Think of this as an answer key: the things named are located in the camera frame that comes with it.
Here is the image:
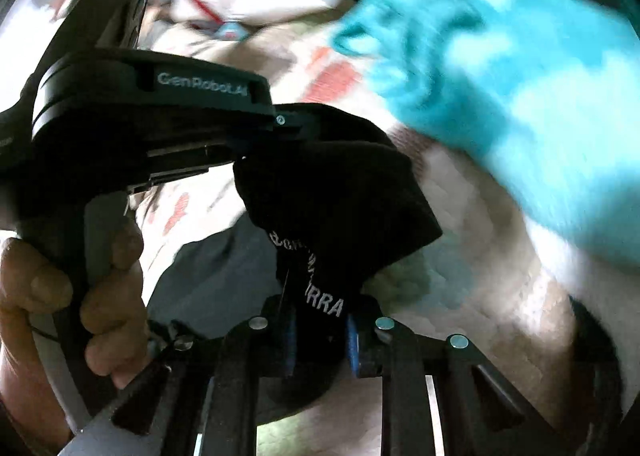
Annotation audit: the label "black pants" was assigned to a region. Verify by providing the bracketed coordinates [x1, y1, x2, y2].
[149, 104, 442, 410]

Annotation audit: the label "left hand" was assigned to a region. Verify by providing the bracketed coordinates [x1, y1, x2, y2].
[0, 214, 154, 456]

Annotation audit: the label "heart patterned quilt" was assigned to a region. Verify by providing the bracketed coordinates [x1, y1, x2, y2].
[1, 0, 639, 455]

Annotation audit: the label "turquoise fleece blanket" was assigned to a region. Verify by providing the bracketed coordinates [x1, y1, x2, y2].
[332, 0, 639, 266]

